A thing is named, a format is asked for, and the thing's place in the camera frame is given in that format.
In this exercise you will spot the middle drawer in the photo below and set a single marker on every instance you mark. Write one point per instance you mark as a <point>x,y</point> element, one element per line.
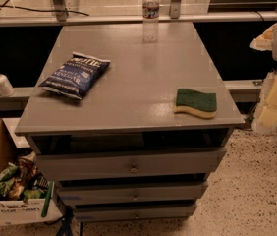
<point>133,193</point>

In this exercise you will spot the bottom drawer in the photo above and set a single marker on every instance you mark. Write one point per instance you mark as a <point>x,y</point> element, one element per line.
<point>135,211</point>

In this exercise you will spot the top drawer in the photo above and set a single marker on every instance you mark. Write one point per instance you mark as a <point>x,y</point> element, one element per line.
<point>140,163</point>

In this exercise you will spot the cardboard box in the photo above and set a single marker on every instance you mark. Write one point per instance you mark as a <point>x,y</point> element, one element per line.
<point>21,212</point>

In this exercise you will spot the blue chip bag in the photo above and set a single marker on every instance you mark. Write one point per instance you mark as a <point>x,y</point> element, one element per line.
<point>76,76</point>

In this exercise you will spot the clear plastic water bottle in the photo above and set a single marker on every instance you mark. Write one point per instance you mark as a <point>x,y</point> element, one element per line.
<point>150,16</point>

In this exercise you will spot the snack bags in box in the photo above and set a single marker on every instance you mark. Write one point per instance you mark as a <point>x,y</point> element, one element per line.
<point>22,180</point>

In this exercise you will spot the green yellow sponge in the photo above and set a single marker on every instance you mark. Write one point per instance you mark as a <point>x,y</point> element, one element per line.
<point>196,103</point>

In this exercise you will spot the drawer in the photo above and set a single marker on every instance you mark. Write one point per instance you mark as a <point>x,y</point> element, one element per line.
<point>135,211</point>
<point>133,193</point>
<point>140,163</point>

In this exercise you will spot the white pump dispenser bottle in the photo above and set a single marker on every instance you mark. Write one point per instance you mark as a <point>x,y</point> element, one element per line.
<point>6,88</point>

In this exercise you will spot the grey drawer cabinet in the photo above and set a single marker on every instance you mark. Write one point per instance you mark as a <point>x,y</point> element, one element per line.
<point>131,107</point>

